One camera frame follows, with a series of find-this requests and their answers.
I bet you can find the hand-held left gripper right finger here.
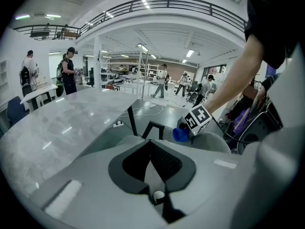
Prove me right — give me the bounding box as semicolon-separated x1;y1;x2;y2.
150;139;260;218

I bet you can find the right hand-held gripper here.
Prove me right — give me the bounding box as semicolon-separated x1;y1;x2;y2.
177;104;213;138

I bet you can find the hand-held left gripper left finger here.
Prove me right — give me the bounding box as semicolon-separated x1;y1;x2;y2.
30;139;167;225

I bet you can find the blue microfibre cloth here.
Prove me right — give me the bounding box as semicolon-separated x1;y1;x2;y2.
173;127;192;143

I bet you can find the person's right forearm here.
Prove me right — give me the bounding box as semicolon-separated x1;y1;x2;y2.
204;25;265;115

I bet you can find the black office chair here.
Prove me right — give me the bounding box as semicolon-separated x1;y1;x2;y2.
86;67;95;88

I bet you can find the blue chair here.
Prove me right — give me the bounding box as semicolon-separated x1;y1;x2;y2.
6;96;27;126

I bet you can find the purple bag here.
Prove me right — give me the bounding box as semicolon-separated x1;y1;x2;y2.
233;107;253;138

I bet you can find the white shoe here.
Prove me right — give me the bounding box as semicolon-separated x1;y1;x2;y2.
152;190;165;204

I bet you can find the white shelf unit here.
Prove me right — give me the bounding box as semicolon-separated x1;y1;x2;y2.
145;63;160;81

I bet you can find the grey marble table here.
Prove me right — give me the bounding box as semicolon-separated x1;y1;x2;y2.
0;88;150;197

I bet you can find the white table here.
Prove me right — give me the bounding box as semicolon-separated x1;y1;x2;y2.
20;83;59;111

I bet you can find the black balcony railing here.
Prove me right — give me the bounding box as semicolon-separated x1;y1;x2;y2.
13;0;248;41

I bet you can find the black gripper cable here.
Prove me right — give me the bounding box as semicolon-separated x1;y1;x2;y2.
211;115;250;145

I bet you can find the white cable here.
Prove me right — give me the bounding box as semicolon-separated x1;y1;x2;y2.
120;103;164;117

